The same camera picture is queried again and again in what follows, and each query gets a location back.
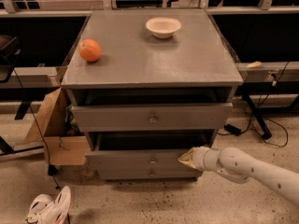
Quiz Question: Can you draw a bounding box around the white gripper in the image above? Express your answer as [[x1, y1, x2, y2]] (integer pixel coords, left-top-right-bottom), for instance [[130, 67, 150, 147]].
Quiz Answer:
[[178, 147, 209, 171]]

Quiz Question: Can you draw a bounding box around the grey drawer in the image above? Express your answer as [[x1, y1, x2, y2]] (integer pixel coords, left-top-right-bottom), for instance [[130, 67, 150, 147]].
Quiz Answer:
[[72, 103, 232, 132], [86, 130, 214, 171], [98, 169, 202, 180]]

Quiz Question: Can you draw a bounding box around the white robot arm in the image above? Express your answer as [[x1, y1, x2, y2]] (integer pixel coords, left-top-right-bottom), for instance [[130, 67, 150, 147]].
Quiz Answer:
[[178, 147, 299, 205]]

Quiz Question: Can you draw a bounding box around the grey bottom drawer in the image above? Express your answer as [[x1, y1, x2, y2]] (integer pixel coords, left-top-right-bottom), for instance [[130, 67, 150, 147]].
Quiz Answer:
[[98, 169, 202, 180]]

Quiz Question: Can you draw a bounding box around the grey top drawer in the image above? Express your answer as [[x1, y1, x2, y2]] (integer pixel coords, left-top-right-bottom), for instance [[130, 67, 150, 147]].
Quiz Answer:
[[72, 103, 232, 132]]

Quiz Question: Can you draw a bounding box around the grey drawer cabinet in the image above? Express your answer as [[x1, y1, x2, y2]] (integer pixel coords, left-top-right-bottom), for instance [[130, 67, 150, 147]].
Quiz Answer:
[[60, 8, 244, 182]]

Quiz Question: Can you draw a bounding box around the small yellow foam piece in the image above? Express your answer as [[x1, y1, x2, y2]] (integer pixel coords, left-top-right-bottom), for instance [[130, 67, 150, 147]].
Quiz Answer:
[[246, 61, 262, 69]]

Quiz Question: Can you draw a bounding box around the brown cardboard box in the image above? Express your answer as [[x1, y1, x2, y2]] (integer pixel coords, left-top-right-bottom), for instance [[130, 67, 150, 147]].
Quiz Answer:
[[24, 89, 90, 165]]

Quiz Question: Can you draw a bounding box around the white paper bowl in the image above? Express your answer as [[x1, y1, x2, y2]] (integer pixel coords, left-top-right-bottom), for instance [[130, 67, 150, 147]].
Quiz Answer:
[[146, 17, 181, 39]]

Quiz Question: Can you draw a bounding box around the orange fruit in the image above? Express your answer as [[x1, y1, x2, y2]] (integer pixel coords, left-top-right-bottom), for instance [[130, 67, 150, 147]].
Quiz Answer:
[[78, 39, 101, 63]]

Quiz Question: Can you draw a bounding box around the white sneaker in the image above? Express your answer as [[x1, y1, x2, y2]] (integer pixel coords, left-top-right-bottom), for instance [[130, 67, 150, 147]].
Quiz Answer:
[[25, 186, 71, 224]]

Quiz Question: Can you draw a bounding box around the black office chair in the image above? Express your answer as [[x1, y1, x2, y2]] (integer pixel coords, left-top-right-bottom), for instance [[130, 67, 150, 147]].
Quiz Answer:
[[0, 35, 21, 83]]

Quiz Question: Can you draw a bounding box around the black power adapter with cable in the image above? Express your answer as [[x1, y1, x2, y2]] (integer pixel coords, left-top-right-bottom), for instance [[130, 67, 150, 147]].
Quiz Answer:
[[217, 68, 290, 148]]

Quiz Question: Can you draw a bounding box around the black cable on left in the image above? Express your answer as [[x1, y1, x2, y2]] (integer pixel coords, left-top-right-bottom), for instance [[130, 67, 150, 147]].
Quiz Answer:
[[12, 67, 62, 190]]

